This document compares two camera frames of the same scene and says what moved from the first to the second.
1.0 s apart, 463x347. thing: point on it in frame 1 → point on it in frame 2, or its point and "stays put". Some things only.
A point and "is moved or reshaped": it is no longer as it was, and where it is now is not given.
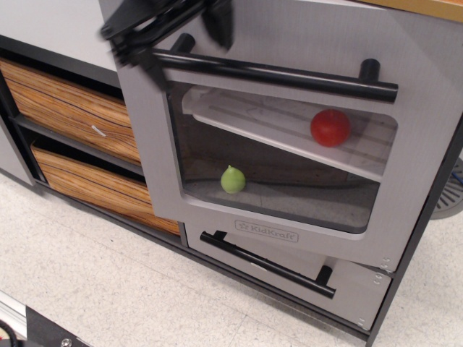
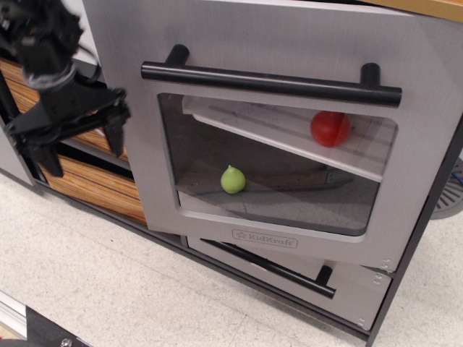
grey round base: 451,199 stays put
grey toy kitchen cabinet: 305,157 stays put
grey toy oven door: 323,128 is moved or reshaped
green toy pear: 232,180 stays put
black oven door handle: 296,78 is moved or reshaped
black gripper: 135,24 → 66,109
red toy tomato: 330,128 stays put
